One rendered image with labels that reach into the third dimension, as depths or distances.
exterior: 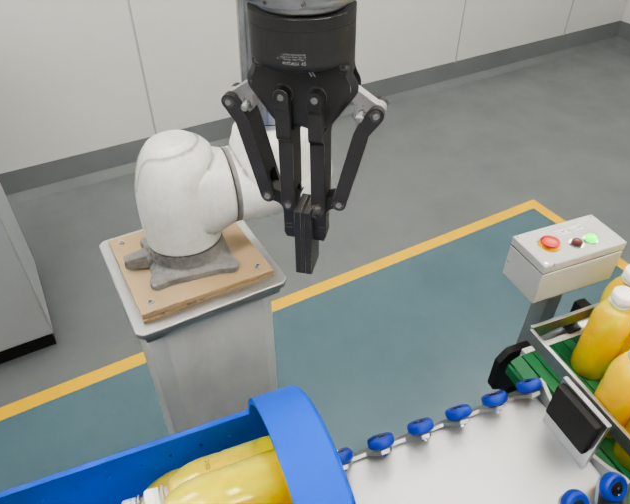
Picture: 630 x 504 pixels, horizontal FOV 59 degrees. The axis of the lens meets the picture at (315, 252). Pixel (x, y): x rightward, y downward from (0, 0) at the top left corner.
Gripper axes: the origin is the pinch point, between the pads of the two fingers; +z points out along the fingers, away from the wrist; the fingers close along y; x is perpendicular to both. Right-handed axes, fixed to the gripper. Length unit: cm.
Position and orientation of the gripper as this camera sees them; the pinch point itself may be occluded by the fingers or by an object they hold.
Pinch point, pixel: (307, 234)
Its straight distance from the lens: 50.9
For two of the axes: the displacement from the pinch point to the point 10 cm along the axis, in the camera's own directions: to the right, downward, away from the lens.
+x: 2.4, -6.2, 7.5
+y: 9.7, 1.5, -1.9
